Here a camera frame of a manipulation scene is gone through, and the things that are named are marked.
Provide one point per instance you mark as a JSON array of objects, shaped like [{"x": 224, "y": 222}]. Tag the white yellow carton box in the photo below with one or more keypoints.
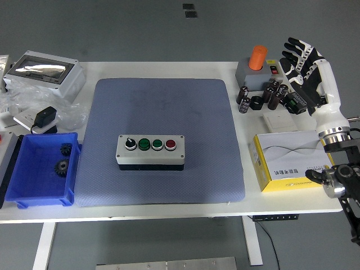
[{"x": 281, "y": 157}]

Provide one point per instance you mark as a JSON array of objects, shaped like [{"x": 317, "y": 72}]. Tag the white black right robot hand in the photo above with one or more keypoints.
[{"x": 327, "y": 84}]

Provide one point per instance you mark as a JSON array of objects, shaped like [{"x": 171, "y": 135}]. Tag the large black gear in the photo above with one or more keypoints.
[{"x": 62, "y": 168}]

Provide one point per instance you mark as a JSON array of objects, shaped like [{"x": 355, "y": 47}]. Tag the black hex nut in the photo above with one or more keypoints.
[{"x": 252, "y": 103}]

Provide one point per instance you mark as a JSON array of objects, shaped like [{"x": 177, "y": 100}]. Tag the clear plastic bag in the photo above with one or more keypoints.
[{"x": 71, "y": 112}]

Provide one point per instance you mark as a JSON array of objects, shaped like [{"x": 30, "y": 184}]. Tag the grey metal plate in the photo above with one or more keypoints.
[{"x": 168, "y": 264}]

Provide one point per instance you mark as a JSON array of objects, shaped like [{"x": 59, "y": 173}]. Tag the black relay module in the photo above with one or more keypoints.
[{"x": 294, "y": 103}]

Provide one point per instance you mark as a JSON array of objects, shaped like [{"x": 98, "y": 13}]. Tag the silver foil pouch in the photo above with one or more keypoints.
[{"x": 4, "y": 67}]

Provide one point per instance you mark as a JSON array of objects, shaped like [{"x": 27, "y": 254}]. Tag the dark brown capacitor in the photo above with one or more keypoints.
[
  {"x": 274, "y": 100},
  {"x": 283, "y": 90},
  {"x": 267, "y": 95},
  {"x": 274, "y": 84},
  {"x": 245, "y": 105},
  {"x": 242, "y": 95}
]

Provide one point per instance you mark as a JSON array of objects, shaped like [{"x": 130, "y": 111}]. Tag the white table leg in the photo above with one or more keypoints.
[
  {"x": 44, "y": 244},
  {"x": 253, "y": 244}
]

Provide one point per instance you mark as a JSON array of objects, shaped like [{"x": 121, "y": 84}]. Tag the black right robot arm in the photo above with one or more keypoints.
[{"x": 336, "y": 137}]

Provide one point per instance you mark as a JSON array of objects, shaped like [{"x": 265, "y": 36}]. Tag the orange cylinder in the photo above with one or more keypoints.
[{"x": 258, "y": 57}]

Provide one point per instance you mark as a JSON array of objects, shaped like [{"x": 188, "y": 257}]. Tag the grey block base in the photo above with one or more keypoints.
[{"x": 253, "y": 79}]

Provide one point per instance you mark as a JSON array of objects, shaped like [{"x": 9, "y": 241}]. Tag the white wall socket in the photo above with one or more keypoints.
[{"x": 24, "y": 118}]

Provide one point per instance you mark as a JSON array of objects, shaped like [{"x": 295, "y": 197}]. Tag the white red-black switch box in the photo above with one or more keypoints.
[{"x": 278, "y": 76}]

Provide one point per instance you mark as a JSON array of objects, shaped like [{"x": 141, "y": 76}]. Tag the grey-blue textured mat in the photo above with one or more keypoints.
[{"x": 154, "y": 107}]

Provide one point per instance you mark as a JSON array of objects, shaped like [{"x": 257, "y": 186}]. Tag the small black gear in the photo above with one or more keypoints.
[{"x": 66, "y": 149}]

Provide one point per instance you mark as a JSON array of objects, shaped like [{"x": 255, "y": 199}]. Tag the black power adapter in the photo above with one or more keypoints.
[{"x": 45, "y": 116}]

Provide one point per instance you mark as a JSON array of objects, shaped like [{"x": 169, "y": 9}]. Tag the black table control panel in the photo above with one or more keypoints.
[{"x": 275, "y": 218}]

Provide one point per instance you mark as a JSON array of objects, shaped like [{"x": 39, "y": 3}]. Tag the grey four-button control box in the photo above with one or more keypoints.
[{"x": 152, "y": 159}]

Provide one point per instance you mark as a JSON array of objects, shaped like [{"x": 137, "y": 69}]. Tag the white enclosure with clear window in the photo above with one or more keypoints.
[{"x": 70, "y": 81}]

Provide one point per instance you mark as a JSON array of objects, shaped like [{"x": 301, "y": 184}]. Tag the blue plastic bin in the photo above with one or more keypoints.
[{"x": 33, "y": 182}]

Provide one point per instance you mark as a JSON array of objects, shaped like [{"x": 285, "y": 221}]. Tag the white wall switch plate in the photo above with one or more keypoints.
[{"x": 279, "y": 121}]

